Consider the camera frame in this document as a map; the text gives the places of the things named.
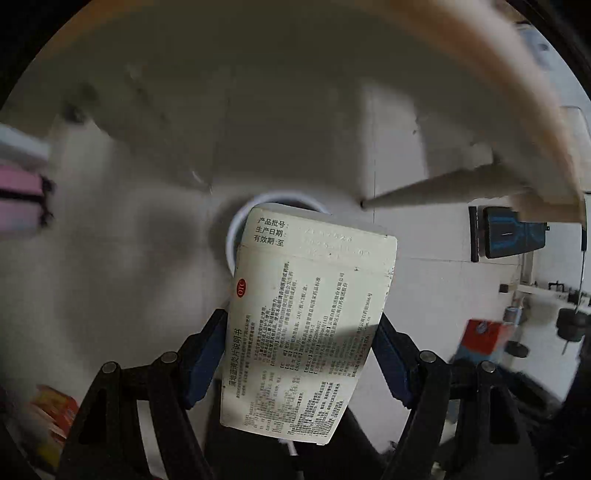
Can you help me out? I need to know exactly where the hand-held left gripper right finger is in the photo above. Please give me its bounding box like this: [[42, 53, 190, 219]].
[[372, 314, 541, 480]]

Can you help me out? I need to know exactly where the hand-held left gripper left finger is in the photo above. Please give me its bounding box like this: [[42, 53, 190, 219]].
[[58, 308, 229, 480]]

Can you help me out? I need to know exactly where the white printed medicine box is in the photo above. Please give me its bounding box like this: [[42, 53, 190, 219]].
[[219, 207, 398, 446]]

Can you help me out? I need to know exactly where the white round waste bin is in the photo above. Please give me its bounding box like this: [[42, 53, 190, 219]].
[[225, 190, 333, 278]]

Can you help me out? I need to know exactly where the red and blue box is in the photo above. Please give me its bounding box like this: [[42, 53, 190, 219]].
[[450, 318, 516, 370]]

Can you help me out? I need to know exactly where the orange snack packet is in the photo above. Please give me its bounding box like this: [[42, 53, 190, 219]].
[[28, 385, 80, 445]]

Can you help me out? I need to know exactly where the black and blue weight bench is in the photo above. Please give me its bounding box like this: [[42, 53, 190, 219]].
[[468, 205, 550, 262]]

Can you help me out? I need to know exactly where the bar with black weight plates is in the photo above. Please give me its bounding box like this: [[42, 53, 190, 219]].
[[556, 228, 591, 343]]

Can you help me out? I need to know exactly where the pink suitcase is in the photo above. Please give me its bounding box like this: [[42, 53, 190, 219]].
[[0, 166, 57, 239]]

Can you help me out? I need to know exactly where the white dining table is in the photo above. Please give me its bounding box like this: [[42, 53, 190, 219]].
[[55, 0, 587, 222]]

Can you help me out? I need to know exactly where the white metal rack frame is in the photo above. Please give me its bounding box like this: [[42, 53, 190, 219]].
[[499, 281, 591, 306]]

